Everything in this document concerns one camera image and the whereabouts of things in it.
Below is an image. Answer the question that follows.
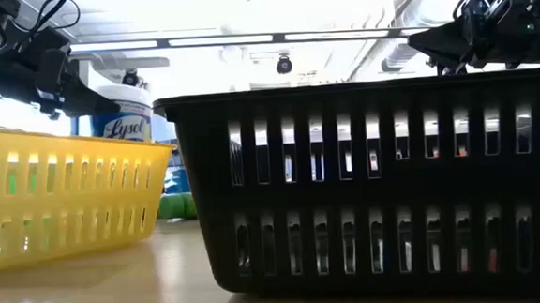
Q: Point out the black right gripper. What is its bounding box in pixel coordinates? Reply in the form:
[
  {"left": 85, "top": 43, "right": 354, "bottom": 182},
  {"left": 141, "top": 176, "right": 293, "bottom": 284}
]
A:
[{"left": 406, "top": 12, "right": 540, "bottom": 75}]

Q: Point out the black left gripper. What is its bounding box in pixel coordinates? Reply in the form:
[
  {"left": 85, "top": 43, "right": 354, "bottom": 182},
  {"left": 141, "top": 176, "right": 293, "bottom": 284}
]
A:
[{"left": 0, "top": 36, "right": 122, "bottom": 123}]

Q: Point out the Lysol wipes canister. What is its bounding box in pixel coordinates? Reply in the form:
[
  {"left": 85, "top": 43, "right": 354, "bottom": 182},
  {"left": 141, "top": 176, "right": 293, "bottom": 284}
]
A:
[{"left": 87, "top": 82, "right": 157, "bottom": 145}]

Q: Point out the yellow slotted plastic basket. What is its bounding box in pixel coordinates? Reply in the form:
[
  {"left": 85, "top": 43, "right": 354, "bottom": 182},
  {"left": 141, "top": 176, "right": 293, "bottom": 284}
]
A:
[{"left": 0, "top": 113, "right": 184, "bottom": 275}]

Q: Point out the green slotted plastic basket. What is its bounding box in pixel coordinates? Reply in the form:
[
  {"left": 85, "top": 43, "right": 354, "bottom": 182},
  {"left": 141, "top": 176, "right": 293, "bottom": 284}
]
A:
[{"left": 0, "top": 171, "right": 38, "bottom": 196}]

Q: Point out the blue slotted plastic basket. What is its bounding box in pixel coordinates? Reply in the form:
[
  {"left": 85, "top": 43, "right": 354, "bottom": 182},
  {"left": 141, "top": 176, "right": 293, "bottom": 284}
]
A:
[{"left": 156, "top": 138, "right": 193, "bottom": 197}]

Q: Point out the small green bottle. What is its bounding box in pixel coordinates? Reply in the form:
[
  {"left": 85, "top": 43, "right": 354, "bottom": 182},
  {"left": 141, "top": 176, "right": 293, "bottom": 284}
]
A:
[
  {"left": 183, "top": 192, "right": 199, "bottom": 220},
  {"left": 156, "top": 192, "right": 187, "bottom": 221}
]

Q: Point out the black slotted plastic basket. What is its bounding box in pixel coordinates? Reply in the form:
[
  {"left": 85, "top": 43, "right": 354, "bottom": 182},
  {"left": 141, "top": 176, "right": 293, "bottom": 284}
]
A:
[{"left": 152, "top": 68, "right": 540, "bottom": 303}]

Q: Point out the black round camera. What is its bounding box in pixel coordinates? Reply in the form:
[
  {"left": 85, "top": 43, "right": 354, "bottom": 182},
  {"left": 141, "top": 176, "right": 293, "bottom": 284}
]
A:
[
  {"left": 120, "top": 68, "right": 148, "bottom": 91},
  {"left": 275, "top": 51, "right": 294, "bottom": 76}
]

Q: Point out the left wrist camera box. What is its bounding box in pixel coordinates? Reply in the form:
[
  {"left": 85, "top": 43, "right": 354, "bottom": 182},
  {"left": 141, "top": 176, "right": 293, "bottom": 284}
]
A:
[{"left": 27, "top": 25, "right": 72, "bottom": 62}]

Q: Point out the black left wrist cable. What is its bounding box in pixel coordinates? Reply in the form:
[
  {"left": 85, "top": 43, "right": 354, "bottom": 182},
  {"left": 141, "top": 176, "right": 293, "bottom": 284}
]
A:
[{"left": 9, "top": 0, "right": 83, "bottom": 46}]

